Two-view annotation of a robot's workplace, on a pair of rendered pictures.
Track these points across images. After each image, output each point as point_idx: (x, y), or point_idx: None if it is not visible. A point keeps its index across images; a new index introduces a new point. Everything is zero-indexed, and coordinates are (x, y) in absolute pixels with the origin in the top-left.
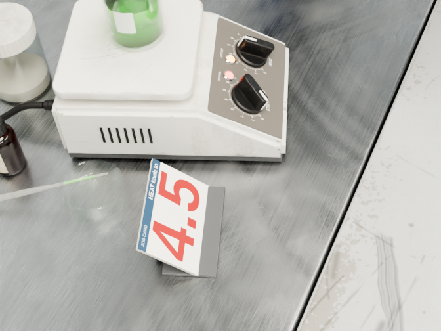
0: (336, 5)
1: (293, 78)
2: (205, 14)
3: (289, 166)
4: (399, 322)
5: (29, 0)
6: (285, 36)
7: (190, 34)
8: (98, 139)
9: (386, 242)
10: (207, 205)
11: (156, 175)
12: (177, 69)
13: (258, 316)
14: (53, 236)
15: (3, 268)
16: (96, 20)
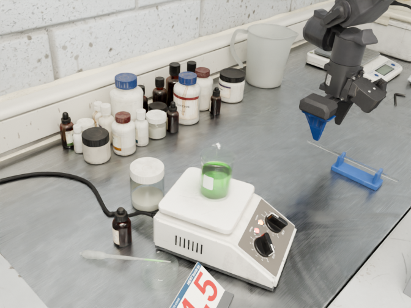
0: (331, 216)
1: (294, 247)
2: (254, 194)
3: (276, 296)
4: None
5: (169, 165)
6: (296, 223)
7: (242, 201)
8: (172, 242)
9: None
10: (219, 301)
11: (196, 272)
12: (228, 216)
13: None
14: (127, 288)
15: (93, 296)
16: (195, 179)
